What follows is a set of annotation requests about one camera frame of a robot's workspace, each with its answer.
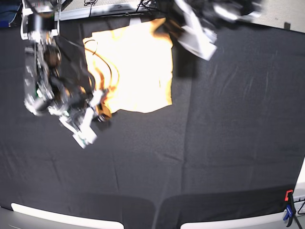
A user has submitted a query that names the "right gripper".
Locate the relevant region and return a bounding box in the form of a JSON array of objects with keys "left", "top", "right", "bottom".
[{"left": 48, "top": 89, "right": 112, "bottom": 133}]

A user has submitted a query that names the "white front bar left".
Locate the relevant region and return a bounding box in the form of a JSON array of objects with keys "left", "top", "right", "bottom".
[{"left": 11, "top": 203, "right": 124, "bottom": 229}]

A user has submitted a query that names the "grey monitor stand foot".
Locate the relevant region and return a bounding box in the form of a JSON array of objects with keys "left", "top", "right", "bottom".
[{"left": 129, "top": 17, "right": 142, "bottom": 26}]

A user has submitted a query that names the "black table cloth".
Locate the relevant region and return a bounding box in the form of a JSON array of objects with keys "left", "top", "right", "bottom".
[{"left": 0, "top": 24, "right": 305, "bottom": 229}]

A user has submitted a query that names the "white bar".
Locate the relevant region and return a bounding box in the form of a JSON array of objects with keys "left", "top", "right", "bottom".
[
  {"left": 181, "top": 211, "right": 285, "bottom": 229},
  {"left": 11, "top": 203, "right": 124, "bottom": 229}
]

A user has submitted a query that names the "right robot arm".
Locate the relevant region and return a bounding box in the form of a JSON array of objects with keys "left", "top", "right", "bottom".
[{"left": 20, "top": 0, "right": 110, "bottom": 133}]

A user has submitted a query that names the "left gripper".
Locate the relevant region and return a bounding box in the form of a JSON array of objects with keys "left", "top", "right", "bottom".
[{"left": 171, "top": 0, "right": 219, "bottom": 48}]

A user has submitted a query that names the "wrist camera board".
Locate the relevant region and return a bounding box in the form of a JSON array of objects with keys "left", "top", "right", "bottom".
[
  {"left": 72, "top": 127, "right": 97, "bottom": 149},
  {"left": 178, "top": 26, "right": 217, "bottom": 61}
]

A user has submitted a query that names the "white front bar right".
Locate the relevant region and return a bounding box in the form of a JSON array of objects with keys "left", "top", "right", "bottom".
[{"left": 181, "top": 211, "right": 285, "bottom": 229}]

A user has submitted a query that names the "black cable bundle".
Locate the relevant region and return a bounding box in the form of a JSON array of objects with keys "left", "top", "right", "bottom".
[{"left": 135, "top": 0, "right": 172, "bottom": 17}]

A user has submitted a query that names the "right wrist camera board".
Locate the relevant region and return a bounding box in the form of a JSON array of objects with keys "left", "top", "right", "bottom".
[{"left": 72, "top": 127, "right": 97, "bottom": 149}]

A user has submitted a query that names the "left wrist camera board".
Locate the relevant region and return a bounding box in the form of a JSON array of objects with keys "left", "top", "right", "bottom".
[{"left": 178, "top": 26, "right": 217, "bottom": 61}]

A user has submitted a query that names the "yellow t-shirt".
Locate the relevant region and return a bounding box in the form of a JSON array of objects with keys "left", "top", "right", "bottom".
[{"left": 82, "top": 18, "right": 173, "bottom": 114}]

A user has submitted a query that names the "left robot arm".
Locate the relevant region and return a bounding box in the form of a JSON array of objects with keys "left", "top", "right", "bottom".
[{"left": 165, "top": 0, "right": 262, "bottom": 52}]

